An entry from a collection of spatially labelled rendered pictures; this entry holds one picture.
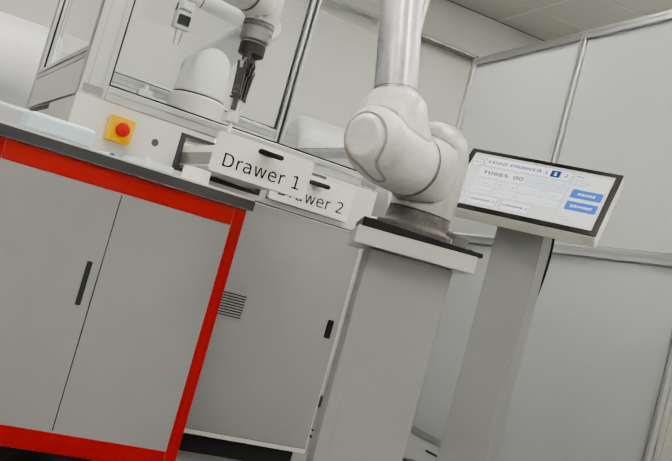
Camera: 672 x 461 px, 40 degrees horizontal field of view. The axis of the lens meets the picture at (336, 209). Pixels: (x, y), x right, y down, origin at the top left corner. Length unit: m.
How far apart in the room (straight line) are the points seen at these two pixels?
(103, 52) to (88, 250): 0.79
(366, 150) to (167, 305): 0.60
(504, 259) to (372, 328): 1.00
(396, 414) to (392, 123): 0.66
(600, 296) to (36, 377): 2.36
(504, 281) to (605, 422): 0.86
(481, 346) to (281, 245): 0.72
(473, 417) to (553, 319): 1.09
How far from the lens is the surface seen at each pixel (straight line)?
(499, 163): 3.14
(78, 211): 2.10
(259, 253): 2.87
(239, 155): 2.47
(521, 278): 2.99
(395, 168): 1.98
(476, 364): 3.01
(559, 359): 3.91
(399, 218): 2.14
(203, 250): 2.18
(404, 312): 2.10
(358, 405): 2.11
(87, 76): 2.71
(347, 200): 2.97
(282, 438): 3.02
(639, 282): 3.65
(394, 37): 2.10
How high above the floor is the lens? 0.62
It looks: 5 degrees up
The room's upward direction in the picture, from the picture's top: 15 degrees clockwise
